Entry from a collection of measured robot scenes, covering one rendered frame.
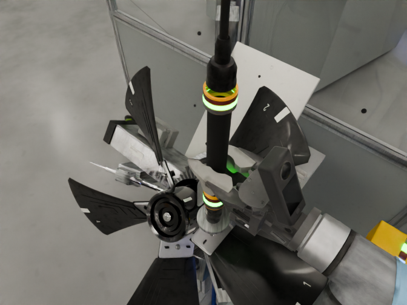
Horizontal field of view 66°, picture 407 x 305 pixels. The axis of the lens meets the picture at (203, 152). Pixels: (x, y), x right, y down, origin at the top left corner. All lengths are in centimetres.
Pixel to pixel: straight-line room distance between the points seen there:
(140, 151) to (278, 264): 51
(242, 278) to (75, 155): 200
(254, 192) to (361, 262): 16
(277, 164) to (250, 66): 56
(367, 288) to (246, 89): 62
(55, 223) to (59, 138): 74
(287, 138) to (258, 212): 19
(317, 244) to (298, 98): 50
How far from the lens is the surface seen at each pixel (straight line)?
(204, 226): 66
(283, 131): 62
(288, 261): 74
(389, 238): 100
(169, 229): 73
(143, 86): 76
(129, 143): 100
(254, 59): 92
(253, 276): 72
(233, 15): 103
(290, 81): 88
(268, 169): 39
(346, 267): 46
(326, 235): 46
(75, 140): 264
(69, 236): 220
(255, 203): 46
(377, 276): 47
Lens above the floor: 188
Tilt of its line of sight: 53 degrees down
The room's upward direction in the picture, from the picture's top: straight up
